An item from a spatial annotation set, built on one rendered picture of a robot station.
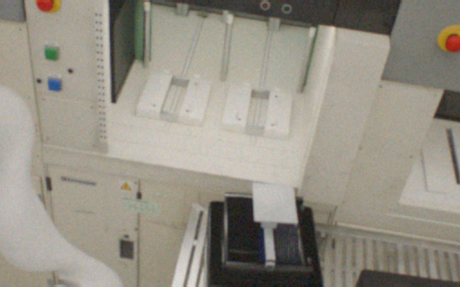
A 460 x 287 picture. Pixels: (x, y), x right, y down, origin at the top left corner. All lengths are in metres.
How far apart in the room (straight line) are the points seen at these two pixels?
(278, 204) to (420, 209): 0.57
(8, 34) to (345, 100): 0.86
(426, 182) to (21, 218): 1.26
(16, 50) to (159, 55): 0.69
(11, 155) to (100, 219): 1.04
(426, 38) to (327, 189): 0.50
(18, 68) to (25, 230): 0.77
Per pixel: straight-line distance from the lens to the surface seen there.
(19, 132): 1.08
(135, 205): 2.01
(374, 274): 1.71
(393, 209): 1.91
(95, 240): 2.19
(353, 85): 1.56
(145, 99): 2.04
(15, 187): 1.08
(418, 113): 1.68
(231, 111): 2.02
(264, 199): 1.49
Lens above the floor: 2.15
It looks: 41 degrees down
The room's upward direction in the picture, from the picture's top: 7 degrees clockwise
